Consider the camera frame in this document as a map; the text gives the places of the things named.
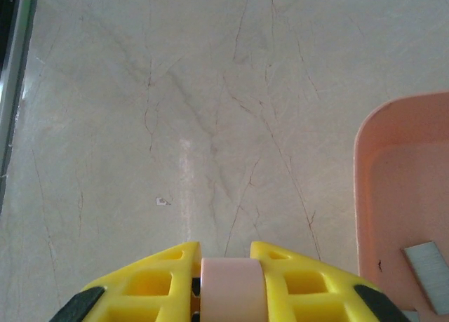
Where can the grey staple strip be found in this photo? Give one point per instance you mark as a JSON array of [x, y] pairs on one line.
[[426, 276]]

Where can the orange plastic tray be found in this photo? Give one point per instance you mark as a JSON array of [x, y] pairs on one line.
[[403, 178]]

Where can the wide aluminium mounting beam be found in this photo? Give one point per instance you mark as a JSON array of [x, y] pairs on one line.
[[19, 55]]

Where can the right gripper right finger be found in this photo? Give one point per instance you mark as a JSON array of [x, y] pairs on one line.
[[315, 290]]

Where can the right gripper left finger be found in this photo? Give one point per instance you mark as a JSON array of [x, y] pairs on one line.
[[140, 287]]

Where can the pink white stapler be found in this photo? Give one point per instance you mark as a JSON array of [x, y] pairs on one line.
[[231, 290]]

